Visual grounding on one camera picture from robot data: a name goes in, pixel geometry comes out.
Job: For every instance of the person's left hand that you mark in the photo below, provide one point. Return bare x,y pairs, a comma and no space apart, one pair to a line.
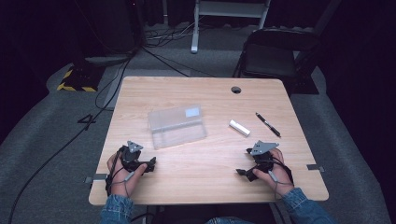
120,180

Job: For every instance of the clear plastic box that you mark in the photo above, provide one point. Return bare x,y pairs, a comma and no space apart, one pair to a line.
177,127

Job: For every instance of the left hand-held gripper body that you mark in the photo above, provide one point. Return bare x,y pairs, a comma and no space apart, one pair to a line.
130,157

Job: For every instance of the white metal stand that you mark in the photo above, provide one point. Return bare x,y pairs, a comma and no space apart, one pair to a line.
230,9

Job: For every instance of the black floor tape mark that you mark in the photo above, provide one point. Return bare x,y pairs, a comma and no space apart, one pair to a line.
87,120

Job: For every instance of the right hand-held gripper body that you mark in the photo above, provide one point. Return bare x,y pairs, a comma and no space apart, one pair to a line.
263,149

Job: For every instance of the black pen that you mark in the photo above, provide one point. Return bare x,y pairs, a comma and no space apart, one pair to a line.
267,124

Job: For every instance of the white tube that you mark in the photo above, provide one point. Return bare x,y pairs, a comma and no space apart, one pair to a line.
239,128

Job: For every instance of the grey tape strip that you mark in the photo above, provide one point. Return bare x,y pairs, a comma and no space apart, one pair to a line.
315,167
97,178

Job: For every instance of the black yellow striped base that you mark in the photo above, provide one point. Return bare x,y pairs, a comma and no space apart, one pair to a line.
81,79

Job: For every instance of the person's right hand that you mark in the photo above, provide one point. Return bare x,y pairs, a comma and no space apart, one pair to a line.
280,180

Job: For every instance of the black folding chair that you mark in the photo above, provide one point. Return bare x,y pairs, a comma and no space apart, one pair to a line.
269,59

